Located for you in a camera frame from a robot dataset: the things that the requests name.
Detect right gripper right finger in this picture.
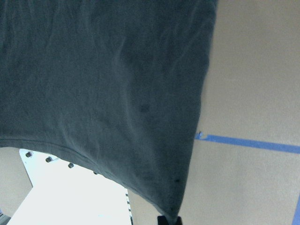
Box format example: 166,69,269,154
175,217,182,225

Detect black graphic t-shirt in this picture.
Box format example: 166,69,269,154
0,0,218,225

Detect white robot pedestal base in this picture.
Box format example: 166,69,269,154
9,149,132,225

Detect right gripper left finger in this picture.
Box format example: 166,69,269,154
157,216,168,225

